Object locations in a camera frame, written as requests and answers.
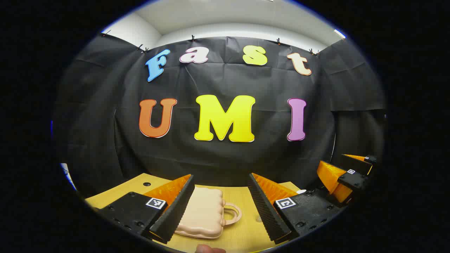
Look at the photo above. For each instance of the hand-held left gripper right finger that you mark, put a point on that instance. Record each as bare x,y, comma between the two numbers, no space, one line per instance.
267,211

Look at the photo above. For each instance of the ceiling light panel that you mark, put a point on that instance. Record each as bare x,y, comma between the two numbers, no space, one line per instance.
339,34

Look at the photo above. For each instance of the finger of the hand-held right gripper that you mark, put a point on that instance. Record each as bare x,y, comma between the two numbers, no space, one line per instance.
353,181
355,163

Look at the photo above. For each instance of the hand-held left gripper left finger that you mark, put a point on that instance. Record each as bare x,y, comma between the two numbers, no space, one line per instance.
177,211

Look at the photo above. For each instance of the beige hard-shell suitcase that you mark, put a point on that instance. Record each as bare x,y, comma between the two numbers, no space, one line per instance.
204,214

